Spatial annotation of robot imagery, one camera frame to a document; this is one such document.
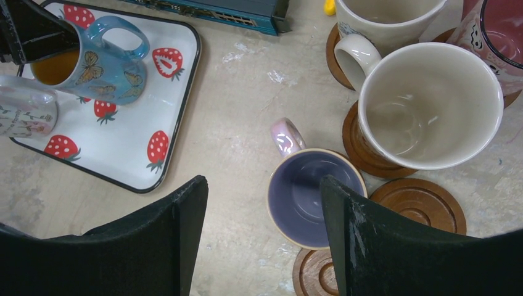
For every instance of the dark network switch box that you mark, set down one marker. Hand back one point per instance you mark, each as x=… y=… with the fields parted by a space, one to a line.
x=265 y=16

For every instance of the blue butterfly mug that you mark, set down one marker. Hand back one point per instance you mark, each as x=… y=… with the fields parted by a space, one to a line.
x=98 y=69

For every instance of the pink mug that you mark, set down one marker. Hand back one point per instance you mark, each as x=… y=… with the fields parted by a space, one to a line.
x=492 y=30

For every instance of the small yellow screwdriver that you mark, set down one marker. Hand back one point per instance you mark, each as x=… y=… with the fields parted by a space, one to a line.
x=329 y=7

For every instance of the wooden coaster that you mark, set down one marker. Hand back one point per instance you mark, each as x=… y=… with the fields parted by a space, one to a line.
x=424 y=202
x=332 y=64
x=313 y=273
x=362 y=154
x=443 y=37

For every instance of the white strawberry tray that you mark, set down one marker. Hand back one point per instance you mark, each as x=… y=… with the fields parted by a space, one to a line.
x=129 y=145

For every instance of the purple interior mug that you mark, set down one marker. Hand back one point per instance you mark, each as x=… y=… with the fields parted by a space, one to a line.
x=294 y=197

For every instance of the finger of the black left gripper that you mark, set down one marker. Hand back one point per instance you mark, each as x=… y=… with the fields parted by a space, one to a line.
x=30 y=33

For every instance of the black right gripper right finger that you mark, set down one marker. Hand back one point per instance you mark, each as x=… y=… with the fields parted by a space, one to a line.
x=376 y=251

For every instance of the orange interior mug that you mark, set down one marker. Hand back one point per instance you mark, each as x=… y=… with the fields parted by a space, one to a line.
x=28 y=108

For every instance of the cream floral mug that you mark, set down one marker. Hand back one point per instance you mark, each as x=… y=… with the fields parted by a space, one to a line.
x=387 y=24

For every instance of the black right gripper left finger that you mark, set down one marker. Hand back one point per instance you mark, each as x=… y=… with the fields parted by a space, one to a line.
x=151 y=251

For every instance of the wooden coaster front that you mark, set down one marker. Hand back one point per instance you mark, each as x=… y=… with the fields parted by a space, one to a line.
x=313 y=273

